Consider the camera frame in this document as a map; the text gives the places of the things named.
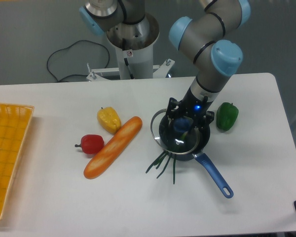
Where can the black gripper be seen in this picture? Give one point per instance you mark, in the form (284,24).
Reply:
(194,105)

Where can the glass lid blue knob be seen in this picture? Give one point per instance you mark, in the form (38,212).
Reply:
(159,126)

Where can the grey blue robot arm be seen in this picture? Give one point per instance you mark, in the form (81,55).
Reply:
(201,41)

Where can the green bell pepper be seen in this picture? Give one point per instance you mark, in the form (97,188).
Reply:
(227,115)

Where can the green onion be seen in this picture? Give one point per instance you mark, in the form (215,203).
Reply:
(167,163)

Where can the yellow bell pepper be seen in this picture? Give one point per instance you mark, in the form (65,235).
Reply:
(109,119)

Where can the orange baguette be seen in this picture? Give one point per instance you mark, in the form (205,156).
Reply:
(115,146)

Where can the red bell pepper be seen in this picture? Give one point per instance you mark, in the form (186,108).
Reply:
(91,144)

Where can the yellow woven basket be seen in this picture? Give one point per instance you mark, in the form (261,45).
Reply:
(15,121)

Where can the dark pot blue handle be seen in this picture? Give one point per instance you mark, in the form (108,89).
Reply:
(205,161)

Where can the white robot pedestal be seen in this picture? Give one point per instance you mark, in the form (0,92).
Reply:
(133,46)

